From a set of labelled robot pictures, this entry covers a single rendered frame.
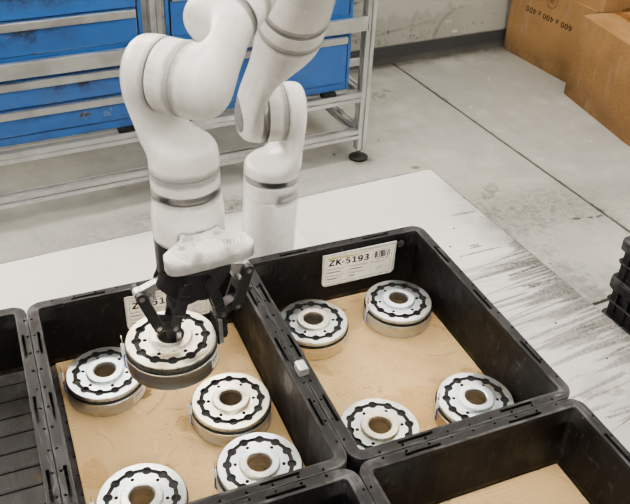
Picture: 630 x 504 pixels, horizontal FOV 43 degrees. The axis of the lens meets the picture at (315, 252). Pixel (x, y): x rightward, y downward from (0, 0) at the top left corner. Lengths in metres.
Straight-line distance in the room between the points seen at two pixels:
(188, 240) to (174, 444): 0.35
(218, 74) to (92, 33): 2.08
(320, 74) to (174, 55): 2.43
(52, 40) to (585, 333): 1.92
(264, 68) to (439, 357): 0.48
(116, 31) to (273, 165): 1.59
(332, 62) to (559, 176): 1.06
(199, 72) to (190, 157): 0.09
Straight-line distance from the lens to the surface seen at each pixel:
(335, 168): 3.32
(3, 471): 1.08
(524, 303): 1.54
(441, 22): 4.48
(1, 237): 3.01
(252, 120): 1.22
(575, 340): 1.49
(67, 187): 2.98
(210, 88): 0.72
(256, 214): 1.32
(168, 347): 0.90
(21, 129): 2.87
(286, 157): 1.28
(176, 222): 0.80
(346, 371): 1.15
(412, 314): 1.21
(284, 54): 1.10
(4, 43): 2.76
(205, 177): 0.78
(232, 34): 0.77
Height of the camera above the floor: 1.62
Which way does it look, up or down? 35 degrees down
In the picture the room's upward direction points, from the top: 3 degrees clockwise
